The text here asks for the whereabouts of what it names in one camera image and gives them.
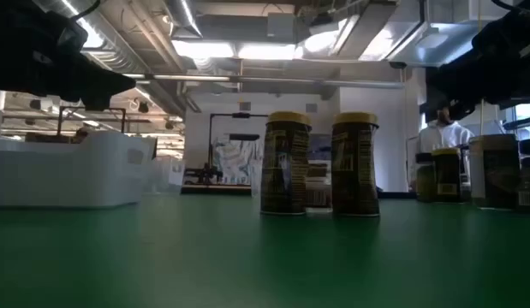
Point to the ceiling light panel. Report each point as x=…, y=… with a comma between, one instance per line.
x=230, y=50

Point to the silver ventilation duct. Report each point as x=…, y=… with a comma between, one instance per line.
x=119, y=55

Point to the person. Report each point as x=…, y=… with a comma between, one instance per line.
x=444, y=134

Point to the clear plastic bin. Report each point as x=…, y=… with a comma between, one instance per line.
x=168, y=177
x=320, y=179

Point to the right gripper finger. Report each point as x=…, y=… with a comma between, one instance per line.
x=457, y=83
x=463, y=110

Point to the white plastic bin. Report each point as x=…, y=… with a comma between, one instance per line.
x=55, y=179

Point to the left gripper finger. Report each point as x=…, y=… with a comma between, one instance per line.
x=97, y=104
x=93, y=81

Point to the large tan lid spice jar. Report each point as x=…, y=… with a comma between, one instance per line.
x=496, y=175

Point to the yellow lid spice jar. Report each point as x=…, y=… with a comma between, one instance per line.
x=354, y=171
x=446, y=175
x=286, y=171

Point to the grey ceiling pipe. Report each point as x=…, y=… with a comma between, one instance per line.
x=269, y=80

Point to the patterned wall cloth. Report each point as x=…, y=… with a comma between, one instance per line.
x=236, y=160

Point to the black aluminium table frame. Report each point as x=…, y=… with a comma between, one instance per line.
x=397, y=195

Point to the black gantry frame station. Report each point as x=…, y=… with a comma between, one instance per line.
x=202, y=174

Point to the black machine cabinet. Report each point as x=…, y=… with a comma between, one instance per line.
x=320, y=147

